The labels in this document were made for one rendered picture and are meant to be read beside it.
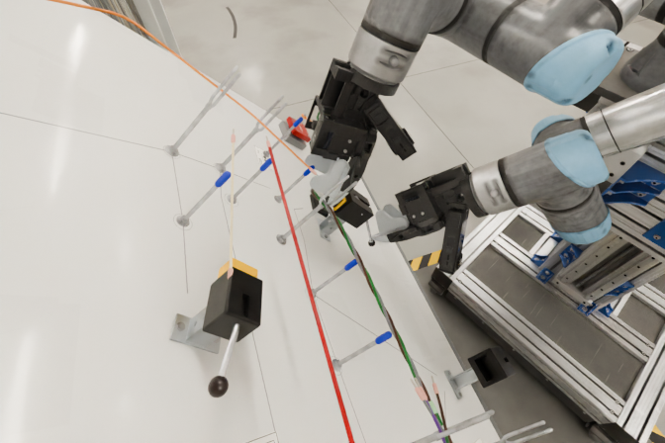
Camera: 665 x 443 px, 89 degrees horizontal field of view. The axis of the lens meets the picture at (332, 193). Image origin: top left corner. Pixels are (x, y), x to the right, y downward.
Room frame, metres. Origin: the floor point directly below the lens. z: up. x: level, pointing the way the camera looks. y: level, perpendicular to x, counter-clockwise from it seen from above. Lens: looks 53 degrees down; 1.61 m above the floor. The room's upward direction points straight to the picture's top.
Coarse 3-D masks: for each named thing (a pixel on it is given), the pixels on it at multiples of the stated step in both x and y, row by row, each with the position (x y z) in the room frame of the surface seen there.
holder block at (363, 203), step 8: (352, 192) 0.34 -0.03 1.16; (352, 200) 0.32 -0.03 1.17; (360, 200) 0.34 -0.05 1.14; (344, 208) 0.31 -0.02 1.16; (352, 208) 0.31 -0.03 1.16; (360, 208) 0.32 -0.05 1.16; (368, 208) 0.33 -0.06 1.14; (336, 216) 0.31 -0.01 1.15; (344, 216) 0.31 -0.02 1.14; (352, 216) 0.31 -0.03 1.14; (360, 216) 0.31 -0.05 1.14; (368, 216) 0.31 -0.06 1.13; (352, 224) 0.31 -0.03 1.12; (360, 224) 0.31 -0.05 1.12
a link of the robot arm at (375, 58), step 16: (368, 32) 0.42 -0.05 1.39; (352, 48) 0.38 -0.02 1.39; (368, 48) 0.36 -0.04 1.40; (384, 48) 0.35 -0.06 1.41; (400, 48) 0.35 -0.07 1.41; (352, 64) 0.37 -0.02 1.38; (368, 64) 0.35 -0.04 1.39; (384, 64) 0.35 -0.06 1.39; (400, 64) 0.35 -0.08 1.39; (384, 80) 0.34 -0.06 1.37; (400, 80) 0.35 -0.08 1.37
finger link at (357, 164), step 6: (366, 144) 0.33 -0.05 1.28; (366, 150) 0.32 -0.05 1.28; (360, 156) 0.32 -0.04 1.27; (366, 156) 0.31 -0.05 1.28; (348, 162) 0.33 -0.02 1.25; (354, 162) 0.31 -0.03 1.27; (360, 162) 0.31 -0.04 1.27; (366, 162) 0.31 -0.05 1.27; (354, 168) 0.31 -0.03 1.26; (360, 168) 0.31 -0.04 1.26; (348, 174) 0.31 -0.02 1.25; (354, 174) 0.30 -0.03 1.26; (360, 174) 0.30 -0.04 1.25; (348, 180) 0.31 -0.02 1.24; (354, 180) 0.30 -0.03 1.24; (342, 186) 0.30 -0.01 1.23; (348, 186) 0.30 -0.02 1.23; (354, 186) 0.30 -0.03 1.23; (348, 192) 0.30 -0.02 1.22
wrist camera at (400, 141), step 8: (376, 104) 0.35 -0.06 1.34; (368, 112) 0.34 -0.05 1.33; (376, 112) 0.34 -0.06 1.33; (384, 112) 0.35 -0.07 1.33; (376, 120) 0.34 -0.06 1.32; (384, 120) 0.34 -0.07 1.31; (392, 120) 0.35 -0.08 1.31; (376, 128) 0.34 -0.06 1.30; (384, 128) 0.34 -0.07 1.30; (392, 128) 0.34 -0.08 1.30; (400, 128) 0.36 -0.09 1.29; (384, 136) 0.34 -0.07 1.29; (392, 136) 0.34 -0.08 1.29; (400, 136) 0.34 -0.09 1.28; (408, 136) 0.36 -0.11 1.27; (392, 144) 0.34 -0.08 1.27; (400, 144) 0.34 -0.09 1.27; (408, 144) 0.35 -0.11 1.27; (400, 152) 0.34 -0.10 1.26; (408, 152) 0.34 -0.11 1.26
